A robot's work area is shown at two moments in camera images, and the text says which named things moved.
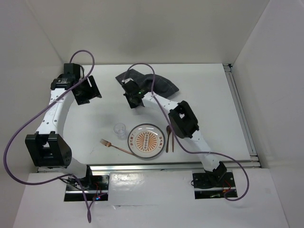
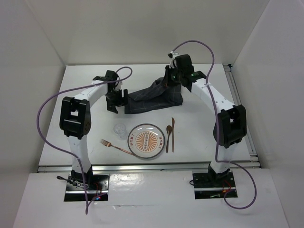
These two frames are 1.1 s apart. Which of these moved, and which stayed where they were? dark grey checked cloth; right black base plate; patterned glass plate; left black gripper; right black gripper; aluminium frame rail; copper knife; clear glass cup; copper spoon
Moved: left black gripper; right black gripper; dark grey checked cloth
Stayed: aluminium frame rail; copper spoon; patterned glass plate; right black base plate; clear glass cup; copper knife
